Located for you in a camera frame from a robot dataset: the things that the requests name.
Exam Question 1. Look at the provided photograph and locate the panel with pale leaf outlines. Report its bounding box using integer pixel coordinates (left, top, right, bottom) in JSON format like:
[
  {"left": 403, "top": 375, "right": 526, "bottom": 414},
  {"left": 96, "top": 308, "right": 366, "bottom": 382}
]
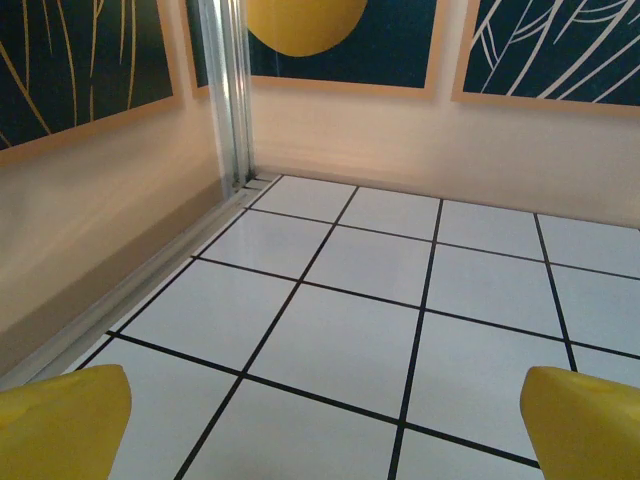
[{"left": 452, "top": 0, "right": 640, "bottom": 119}]

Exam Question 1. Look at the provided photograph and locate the aluminium side rail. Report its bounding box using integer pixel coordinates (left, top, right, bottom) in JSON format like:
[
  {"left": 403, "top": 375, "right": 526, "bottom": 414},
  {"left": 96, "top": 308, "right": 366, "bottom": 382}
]
[{"left": 0, "top": 174, "right": 284, "bottom": 396}]

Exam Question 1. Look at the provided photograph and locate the aluminium corner post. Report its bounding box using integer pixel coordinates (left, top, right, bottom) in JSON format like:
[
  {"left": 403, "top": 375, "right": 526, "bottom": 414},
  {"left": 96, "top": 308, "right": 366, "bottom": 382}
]
[{"left": 197, "top": 0, "right": 257, "bottom": 197}]

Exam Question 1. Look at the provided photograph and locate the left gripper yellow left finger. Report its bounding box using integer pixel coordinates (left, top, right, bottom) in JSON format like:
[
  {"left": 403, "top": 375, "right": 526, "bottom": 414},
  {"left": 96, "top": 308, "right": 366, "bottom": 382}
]
[{"left": 0, "top": 364, "right": 132, "bottom": 480}]

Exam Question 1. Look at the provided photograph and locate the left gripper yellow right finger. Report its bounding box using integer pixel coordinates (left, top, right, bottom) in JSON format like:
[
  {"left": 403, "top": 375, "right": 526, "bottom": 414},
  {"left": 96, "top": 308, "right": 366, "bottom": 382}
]
[{"left": 519, "top": 366, "right": 640, "bottom": 480}]

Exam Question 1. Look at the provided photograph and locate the panel with yellow oval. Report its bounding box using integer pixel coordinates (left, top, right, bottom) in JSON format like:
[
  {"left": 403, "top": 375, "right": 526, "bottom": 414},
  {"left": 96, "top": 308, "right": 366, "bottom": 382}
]
[{"left": 182, "top": 0, "right": 441, "bottom": 101}]

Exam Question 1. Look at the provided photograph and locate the panel with thin yellow lines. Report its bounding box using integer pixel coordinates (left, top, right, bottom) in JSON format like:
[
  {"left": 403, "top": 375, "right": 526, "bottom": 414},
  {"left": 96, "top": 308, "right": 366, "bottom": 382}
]
[{"left": 0, "top": 0, "right": 184, "bottom": 166}]

